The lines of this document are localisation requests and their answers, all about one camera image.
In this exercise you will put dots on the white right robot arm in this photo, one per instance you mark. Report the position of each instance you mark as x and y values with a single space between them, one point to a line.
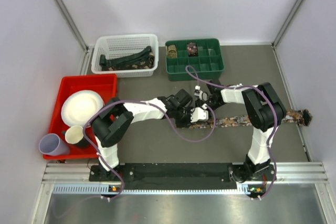
265 111

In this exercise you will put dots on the rolled olive tie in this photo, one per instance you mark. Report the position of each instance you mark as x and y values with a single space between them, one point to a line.
171 51

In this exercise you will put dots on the green compartment tray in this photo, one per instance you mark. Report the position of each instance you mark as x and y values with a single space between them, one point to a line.
203 56

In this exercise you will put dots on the lavender plastic cup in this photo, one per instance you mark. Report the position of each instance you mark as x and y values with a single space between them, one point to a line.
52 145

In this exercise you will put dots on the aluminium frame rail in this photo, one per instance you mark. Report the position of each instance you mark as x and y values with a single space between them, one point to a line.
79 178

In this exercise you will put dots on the cream mug with dark outside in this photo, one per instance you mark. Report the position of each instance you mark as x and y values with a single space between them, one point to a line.
74 136

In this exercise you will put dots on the brown floral patterned tie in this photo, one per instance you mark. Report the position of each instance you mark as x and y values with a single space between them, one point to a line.
298 117

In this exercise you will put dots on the rolled dark floral tie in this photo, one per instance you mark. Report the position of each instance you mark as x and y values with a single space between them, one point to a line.
192 49

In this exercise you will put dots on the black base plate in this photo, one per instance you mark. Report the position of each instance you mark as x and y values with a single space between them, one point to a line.
188 176

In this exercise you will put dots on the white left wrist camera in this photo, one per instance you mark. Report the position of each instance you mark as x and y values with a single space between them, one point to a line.
199 113

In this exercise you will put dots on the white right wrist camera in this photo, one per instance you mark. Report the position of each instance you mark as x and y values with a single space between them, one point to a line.
202 95

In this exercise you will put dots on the dark green tie in basket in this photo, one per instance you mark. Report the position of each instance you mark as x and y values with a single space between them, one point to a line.
126 57

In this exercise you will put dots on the white plate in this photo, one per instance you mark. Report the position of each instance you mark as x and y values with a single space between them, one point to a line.
80 107

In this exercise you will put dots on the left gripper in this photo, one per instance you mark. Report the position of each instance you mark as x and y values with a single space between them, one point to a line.
184 124

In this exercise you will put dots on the red plastic bin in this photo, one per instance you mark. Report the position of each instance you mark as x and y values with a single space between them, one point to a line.
106 85

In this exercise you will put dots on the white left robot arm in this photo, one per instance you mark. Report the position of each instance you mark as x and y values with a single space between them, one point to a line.
110 124

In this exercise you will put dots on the white perforated plastic basket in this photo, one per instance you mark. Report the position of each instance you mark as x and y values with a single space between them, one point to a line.
120 46

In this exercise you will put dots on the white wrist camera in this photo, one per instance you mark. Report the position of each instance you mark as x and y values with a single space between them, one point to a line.
202 95
199 113

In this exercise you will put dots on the dark floral tie in basket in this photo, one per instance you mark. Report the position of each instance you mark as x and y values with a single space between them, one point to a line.
136 64

